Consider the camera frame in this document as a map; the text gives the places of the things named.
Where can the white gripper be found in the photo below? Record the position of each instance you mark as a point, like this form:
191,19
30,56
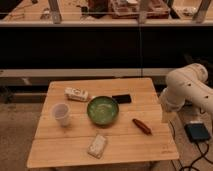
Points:
168,116

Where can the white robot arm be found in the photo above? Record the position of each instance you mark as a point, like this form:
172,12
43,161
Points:
187,84

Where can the black power box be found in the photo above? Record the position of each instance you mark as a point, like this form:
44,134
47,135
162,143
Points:
197,132

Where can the black smartphone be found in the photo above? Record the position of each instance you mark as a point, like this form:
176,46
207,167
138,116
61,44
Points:
121,99

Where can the green bowl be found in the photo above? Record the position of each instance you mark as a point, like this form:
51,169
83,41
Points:
103,110

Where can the white lying bottle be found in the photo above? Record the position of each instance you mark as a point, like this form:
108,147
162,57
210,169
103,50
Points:
77,94

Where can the translucent plastic cup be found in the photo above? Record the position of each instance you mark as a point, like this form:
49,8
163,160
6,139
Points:
60,112

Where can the wooden tray with clutter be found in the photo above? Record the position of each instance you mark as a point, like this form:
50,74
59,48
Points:
130,9

